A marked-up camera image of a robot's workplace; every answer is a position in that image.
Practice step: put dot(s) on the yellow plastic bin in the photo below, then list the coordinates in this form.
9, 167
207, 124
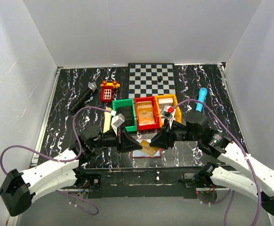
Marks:
178, 114

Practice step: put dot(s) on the red toy phone booth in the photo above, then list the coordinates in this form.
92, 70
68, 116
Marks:
107, 89

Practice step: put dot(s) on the green plastic bin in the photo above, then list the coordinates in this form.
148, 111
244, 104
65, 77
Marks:
126, 102

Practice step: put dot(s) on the gold card stack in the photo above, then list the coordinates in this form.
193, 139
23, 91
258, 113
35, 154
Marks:
145, 113

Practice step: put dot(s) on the red plastic bin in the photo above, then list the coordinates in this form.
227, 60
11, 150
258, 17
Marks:
157, 121

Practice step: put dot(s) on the white card stack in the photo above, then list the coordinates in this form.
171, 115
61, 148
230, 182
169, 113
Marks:
162, 102

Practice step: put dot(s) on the black microphone silver head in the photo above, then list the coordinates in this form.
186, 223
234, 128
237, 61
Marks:
79, 101

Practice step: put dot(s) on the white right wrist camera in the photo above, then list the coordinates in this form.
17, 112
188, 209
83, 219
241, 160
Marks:
168, 112

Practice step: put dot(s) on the cream toy microphone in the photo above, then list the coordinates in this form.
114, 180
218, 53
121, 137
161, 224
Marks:
107, 120

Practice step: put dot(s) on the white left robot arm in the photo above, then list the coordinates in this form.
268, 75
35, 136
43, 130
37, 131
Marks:
21, 188

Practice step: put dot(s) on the blue toy microphone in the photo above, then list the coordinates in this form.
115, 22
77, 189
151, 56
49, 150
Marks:
201, 97

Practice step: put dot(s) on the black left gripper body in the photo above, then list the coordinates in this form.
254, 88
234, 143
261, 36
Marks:
122, 140

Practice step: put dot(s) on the black card stack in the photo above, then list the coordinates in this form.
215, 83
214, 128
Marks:
127, 112

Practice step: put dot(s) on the black white checkerboard mat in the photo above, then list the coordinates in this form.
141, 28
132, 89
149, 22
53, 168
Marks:
143, 79

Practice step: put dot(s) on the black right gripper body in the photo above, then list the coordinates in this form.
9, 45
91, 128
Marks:
169, 135

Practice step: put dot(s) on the red leather card holder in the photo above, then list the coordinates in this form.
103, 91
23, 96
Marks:
139, 154

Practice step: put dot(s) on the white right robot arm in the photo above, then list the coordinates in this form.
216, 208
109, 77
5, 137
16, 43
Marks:
254, 180

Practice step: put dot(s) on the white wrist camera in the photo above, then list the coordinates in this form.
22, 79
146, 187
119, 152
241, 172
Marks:
117, 120
168, 112

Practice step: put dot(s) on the gold VIP credit card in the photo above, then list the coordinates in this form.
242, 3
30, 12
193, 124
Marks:
149, 150

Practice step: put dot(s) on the black chess pawn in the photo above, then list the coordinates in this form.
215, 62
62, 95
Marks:
159, 78

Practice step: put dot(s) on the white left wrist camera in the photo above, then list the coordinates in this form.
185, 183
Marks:
117, 120

